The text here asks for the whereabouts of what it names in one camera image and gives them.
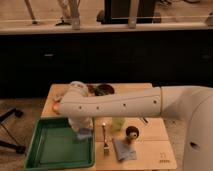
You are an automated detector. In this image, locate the orange yellow sponge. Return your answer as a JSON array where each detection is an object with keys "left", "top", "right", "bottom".
[{"left": 52, "top": 103, "right": 60, "bottom": 115}]

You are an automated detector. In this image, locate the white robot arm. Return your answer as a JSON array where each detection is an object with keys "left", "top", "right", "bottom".
[{"left": 59, "top": 81, "right": 213, "bottom": 171}]

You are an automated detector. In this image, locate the green plastic tray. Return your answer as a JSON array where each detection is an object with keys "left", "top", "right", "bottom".
[{"left": 24, "top": 117, "right": 95, "bottom": 171}]

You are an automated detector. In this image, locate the silver fork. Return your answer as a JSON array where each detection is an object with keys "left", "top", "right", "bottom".
[{"left": 102, "top": 123, "right": 109, "bottom": 156}]

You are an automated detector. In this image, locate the green plastic cup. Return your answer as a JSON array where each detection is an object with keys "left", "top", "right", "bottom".
[{"left": 112, "top": 117, "right": 125, "bottom": 130}]

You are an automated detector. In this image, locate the wooden table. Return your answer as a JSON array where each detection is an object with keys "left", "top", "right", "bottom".
[{"left": 40, "top": 82, "right": 178, "bottom": 171}]

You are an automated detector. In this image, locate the blue grey cloth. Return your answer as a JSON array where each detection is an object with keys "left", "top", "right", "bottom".
[{"left": 112, "top": 138, "right": 137, "bottom": 161}]

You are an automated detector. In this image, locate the small dark brown bowl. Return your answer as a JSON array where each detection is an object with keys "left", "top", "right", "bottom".
[{"left": 126, "top": 126, "right": 139, "bottom": 144}]

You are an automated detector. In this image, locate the black cabinet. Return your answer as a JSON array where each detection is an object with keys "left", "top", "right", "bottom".
[{"left": 0, "top": 30, "right": 213, "bottom": 98}]

